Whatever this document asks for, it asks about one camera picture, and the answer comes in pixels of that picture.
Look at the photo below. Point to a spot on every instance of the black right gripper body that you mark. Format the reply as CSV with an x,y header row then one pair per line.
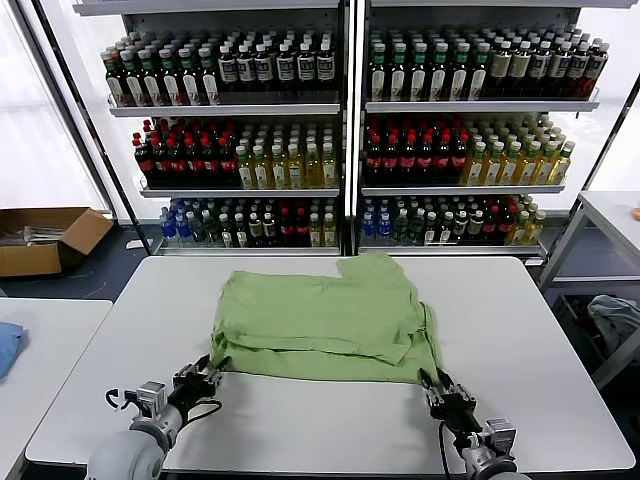
x,y
452,405

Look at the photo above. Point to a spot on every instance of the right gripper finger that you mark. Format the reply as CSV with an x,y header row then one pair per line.
x,y
446,380
427,382

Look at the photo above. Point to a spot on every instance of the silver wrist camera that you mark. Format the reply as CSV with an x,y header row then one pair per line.
x,y
500,435
150,395

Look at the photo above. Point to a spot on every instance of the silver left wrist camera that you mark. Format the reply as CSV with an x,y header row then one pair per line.
x,y
150,395

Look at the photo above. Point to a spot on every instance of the grey window mullion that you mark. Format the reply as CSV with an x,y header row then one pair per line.
x,y
62,102

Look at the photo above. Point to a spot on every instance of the blue folded cloth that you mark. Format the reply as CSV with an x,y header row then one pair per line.
x,y
7,350

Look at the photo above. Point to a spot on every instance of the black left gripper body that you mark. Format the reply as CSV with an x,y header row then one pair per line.
x,y
192,387

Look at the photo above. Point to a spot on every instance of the yellow tea bottle green label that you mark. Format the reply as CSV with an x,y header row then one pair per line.
x,y
329,232
312,168
329,168
528,167
278,170
315,232
546,167
475,167
492,167
261,170
245,170
536,230
563,167
520,231
510,167
296,169

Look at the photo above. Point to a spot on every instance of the large plain green t-shirt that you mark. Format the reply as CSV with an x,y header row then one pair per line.
x,y
310,320

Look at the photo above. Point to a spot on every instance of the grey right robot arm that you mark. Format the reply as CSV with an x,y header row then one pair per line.
x,y
482,462

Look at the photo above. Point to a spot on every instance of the dark drink bottle beige label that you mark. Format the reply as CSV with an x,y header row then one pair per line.
x,y
520,70
500,70

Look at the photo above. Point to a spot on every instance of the blue water bottle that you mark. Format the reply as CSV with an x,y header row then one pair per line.
x,y
384,227
368,227
168,225
183,230

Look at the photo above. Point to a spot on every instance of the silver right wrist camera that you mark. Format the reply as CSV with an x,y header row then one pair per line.
x,y
500,435

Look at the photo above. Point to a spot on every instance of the white side table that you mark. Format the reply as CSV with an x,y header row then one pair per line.
x,y
50,325

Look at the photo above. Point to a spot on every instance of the light blue garment pile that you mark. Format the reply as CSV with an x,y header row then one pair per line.
x,y
612,315

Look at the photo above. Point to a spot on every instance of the dark drink bottle white label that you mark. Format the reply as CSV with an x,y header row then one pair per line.
x,y
578,70
597,70
286,70
264,70
539,70
558,70
305,69
246,70
228,70
325,69

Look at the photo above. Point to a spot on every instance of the metal parts bundle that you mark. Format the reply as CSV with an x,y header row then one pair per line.
x,y
42,232

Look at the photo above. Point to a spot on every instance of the cola bottle red cap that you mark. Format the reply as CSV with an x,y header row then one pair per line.
x,y
442,161
506,224
161,164
145,164
195,164
373,161
228,164
301,230
178,164
425,161
211,164
491,224
460,161
408,161
390,161
285,230

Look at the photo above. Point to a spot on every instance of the dark tea bottle green cap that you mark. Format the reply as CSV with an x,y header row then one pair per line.
x,y
418,75
153,85
210,85
134,85
398,75
378,75
458,75
438,75
191,85
172,85
116,85
478,75

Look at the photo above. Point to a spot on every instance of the small orange object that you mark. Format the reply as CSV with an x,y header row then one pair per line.
x,y
636,213

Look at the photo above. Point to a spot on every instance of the brown cardboard box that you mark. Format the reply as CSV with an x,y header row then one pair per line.
x,y
30,260

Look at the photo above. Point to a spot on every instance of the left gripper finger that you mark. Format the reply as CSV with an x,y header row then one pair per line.
x,y
221,371
204,364

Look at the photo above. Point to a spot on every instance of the small white floor object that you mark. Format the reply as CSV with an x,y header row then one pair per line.
x,y
133,244

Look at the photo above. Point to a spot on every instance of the black slanted window pole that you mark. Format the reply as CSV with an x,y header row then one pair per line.
x,y
131,205
616,129

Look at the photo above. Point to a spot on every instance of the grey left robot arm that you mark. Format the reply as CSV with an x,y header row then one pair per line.
x,y
125,457

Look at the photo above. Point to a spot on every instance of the small dark drink bottle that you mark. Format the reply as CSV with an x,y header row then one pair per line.
x,y
431,231
446,230
255,227
476,226
461,226
269,227
241,232
226,232

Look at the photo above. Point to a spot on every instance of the grey frame table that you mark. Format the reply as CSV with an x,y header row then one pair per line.
x,y
607,210

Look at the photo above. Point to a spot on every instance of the clear green-tinted water bottle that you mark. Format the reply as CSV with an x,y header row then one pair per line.
x,y
400,229
415,229
211,231
198,231

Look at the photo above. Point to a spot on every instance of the grey metal shelf rack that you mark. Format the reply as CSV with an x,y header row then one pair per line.
x,y
225,109
480,106

